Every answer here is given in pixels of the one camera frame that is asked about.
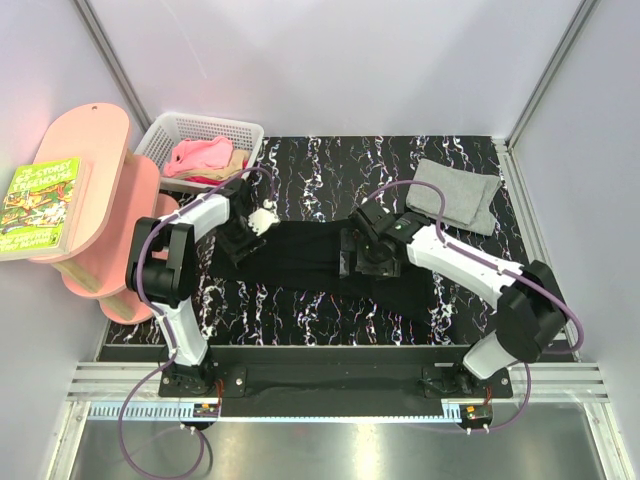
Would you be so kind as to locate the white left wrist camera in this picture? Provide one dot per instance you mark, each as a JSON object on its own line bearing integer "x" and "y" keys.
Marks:
{"x": 265, "y": 217}

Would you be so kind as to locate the white plastic laundry basket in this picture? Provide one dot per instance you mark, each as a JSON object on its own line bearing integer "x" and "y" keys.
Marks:
{"x": 171, "y": 128}

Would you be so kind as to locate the folded grey t shirt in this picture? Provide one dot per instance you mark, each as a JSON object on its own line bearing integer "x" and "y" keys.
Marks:
{"x": 468, "y": 195}

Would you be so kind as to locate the magenta garment in basket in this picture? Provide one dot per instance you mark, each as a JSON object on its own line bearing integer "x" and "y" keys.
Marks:
{"x": 202, "y": 180}

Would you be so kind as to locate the black t shirt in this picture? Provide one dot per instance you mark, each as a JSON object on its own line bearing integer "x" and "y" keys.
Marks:
{"x": 301, "y": 256}

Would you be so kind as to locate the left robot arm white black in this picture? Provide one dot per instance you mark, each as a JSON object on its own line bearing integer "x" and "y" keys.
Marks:
{"x": 162, "y": 263}

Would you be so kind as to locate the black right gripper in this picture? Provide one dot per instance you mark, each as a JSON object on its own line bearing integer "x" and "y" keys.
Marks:
{"x": 352, "y": 240}

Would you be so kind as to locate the pink garment in basket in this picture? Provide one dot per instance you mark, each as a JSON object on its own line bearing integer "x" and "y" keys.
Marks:
{"x": 190, "y": 155}

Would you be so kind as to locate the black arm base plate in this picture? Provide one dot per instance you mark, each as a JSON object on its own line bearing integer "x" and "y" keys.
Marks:
{"x": 333, "y": 383}

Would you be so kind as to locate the pink tiered shelf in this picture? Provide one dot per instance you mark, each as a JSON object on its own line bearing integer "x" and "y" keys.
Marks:
{"x": 122, "y": 188}

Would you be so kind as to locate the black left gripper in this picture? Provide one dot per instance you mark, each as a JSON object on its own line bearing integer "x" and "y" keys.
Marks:
{"x": 237, "y": 252}

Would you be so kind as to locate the beige garment in basket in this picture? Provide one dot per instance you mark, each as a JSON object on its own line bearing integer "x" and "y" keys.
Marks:
{"x": 239, "y": 160}

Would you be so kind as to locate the aluminium frame rail front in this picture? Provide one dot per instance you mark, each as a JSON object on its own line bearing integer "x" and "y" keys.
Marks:
{"x": 118, "y": 391}

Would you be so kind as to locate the green treehouse book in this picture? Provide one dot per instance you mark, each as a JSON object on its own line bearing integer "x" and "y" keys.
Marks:
{"x": 39, "y": 212}

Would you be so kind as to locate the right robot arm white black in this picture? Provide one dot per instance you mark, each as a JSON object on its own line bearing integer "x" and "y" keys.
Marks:
{"x": 526, "y": 298}

